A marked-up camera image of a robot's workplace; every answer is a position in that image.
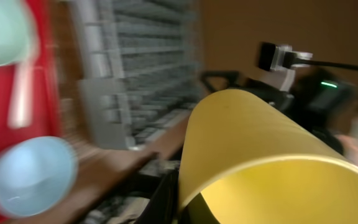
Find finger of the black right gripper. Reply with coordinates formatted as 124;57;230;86
200;70;240;93

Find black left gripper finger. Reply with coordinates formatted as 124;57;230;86
135;169;178;224

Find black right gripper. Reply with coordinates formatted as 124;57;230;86
241;67;356;155

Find yellow plastic cup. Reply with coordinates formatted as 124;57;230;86
178;89;358;223

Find light blue bowl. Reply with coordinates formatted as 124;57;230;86
0;136;78;218

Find mint green bowl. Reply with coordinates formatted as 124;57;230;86
0;0;38;66

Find grey dishwasher rack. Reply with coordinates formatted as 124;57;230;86
70;0;201;151

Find white plastic spoon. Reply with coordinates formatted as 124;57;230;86
7;58;34;129

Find red plastic tray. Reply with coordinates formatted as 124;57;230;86
0;0;60;152

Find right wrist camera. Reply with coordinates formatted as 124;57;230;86
256;42;313;91

